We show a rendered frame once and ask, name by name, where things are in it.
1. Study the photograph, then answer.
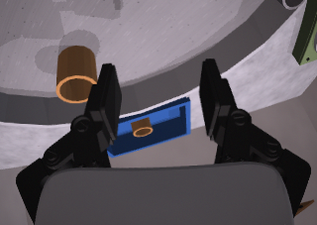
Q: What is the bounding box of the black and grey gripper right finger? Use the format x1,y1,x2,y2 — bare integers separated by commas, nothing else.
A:
199,58,311,218

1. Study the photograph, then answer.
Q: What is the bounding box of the blue crate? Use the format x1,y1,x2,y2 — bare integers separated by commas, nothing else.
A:
107,97,190,158

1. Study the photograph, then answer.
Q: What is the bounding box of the bronze bushing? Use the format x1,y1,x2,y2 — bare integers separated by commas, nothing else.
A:
131,117,153,137
56,46,98,103

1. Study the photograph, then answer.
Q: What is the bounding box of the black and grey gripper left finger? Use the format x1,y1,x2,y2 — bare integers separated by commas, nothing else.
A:
16,63,122,225

